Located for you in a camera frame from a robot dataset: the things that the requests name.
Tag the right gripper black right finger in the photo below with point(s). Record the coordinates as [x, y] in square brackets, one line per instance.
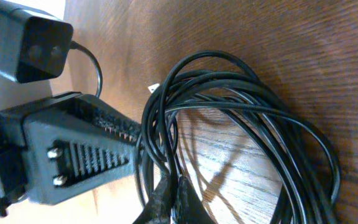
[188, 208]

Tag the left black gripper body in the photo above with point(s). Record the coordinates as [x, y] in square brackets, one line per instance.
[13, 178]

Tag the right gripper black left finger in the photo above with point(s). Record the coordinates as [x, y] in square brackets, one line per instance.
[158, 208]

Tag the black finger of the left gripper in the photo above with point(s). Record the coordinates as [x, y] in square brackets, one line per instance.
[75, 146]

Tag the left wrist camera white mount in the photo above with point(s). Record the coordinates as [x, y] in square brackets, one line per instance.
[34, 46]

